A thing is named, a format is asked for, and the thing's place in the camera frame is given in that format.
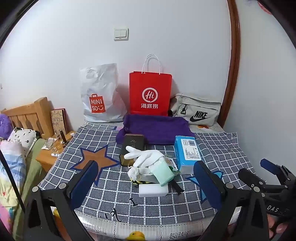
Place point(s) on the clear glass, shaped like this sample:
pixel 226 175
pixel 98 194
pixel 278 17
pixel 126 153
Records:
pixel 51 143

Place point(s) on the mint green packet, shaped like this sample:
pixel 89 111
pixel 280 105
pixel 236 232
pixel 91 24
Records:
pixel 163 173

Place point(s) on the white plastic shopping bag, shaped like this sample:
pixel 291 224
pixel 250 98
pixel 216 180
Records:
pixel 99 92

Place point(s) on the wooden nightstand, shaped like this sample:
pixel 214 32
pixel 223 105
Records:
pixel 48 160

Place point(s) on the purple plush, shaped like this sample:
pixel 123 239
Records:
pixel 5 126

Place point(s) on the pastel printed blanket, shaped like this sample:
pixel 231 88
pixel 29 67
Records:
pixel 10 176

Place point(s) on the dark tea tin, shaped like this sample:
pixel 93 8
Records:
pixel 131 143

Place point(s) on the purple towel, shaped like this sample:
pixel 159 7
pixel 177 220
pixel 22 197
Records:
pixel 159 129

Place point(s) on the white glove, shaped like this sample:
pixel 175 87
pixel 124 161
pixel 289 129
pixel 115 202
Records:
pixel 148 157

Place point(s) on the person's right hand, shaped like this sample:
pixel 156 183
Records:
pixel 276 226

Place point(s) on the green bed sheet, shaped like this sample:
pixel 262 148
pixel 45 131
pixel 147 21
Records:
pixel 32 169

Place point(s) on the brown wooden door frame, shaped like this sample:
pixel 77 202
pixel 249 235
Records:
pixel 233 58

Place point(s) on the grey waist bag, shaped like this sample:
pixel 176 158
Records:
pixel 196 111

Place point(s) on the blue tissue pack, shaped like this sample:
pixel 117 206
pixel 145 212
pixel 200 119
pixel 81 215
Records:
pixel 188 153

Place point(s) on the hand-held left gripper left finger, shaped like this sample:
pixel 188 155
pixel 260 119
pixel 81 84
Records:
pixel 83 183

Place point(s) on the yellow pouch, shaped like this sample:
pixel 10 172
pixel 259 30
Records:
pixel 136 180

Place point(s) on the dark small bottle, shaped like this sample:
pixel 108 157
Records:
pixel 62 136

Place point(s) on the white knotted cloth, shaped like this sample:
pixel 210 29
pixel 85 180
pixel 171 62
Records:
pixel 136 171

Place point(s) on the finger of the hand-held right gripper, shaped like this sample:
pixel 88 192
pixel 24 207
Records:
pixel 269 165
pixel 249 177

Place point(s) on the wooden headboard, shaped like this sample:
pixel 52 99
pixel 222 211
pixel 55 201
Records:
pixel 25 115

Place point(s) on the white sponge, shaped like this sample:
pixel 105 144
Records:
pixel 152 190

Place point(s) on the white light switch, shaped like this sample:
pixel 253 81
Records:
pixel 121 34

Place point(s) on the patterned book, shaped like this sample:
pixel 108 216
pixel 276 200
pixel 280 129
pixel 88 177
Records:
pixel 59 120

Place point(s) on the spotted white pillow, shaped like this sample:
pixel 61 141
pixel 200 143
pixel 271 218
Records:
pixel 23 139

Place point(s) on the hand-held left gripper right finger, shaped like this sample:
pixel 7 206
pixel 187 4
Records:
pixel 205 183

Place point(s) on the blue checked tablecloth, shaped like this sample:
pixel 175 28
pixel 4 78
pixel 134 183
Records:
pixel 111 199

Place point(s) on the red paper bag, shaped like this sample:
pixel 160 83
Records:
pixel 150 92

